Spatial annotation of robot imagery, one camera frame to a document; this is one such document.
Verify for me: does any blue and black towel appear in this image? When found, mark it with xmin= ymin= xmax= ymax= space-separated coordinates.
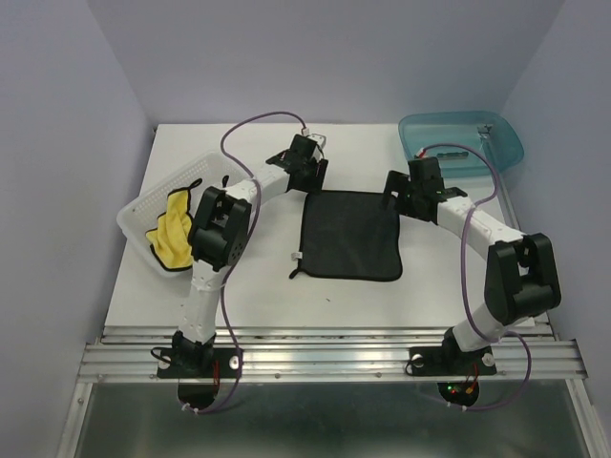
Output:
xmin=289 ymin=190 xmax=403 ymax=282

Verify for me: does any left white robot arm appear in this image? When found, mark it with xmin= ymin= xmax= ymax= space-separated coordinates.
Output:
xmin=170 ymin=134 xmax=328 ymax=376

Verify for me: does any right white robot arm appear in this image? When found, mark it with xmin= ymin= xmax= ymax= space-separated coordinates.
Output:
xmin=381 ymin=157 xmax=561 ymax=376

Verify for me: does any teal plastic tub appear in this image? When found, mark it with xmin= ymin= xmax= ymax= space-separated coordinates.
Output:
xmin=398 ymin=111 xmax=524 ymax=178

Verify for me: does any white plastic basket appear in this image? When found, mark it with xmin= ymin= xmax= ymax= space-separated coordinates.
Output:
xmin=116 ymin=151 xmax=247 ymax=278

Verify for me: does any yellow towel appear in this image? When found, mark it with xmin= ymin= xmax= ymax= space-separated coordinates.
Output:
xmin=145 ymin=178 xmax=202 ymax=272

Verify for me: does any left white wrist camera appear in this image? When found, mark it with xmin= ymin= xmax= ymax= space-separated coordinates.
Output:
xmin=307 ymin=134 xmax=327 ymax=153

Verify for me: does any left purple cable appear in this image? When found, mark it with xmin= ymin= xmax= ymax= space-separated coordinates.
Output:
xmin=180 ymin=112 xmax=311 ymax=416

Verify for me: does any purple cable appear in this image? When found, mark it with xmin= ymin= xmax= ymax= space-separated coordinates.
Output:
xmin=414 ymin=143 xmax=534 ymax=414
xmin=180 ymin=112 xmax=311 ymax=416

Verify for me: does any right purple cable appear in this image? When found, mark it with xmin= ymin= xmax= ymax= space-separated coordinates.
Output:
xmin=414 ymin=143 xmax=534 ymax=414

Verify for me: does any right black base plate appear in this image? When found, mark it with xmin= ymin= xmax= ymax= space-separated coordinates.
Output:
xmin=405 ymin=345 xmax=497 ymax=379

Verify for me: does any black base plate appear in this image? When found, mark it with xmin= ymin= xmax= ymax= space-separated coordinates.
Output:
xmin=405 ymin=345 xmax=497 ymax=379
xmin=150 ymin=346 xmax=242 ymax=380

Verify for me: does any aluminium mounting rail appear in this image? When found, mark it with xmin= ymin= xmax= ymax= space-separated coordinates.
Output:
xmin=77 ymin=324 xmax=587 ymax=384

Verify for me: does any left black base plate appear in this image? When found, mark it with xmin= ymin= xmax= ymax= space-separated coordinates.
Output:
xmin=150 ymin=346 xmax=242 ymax=380

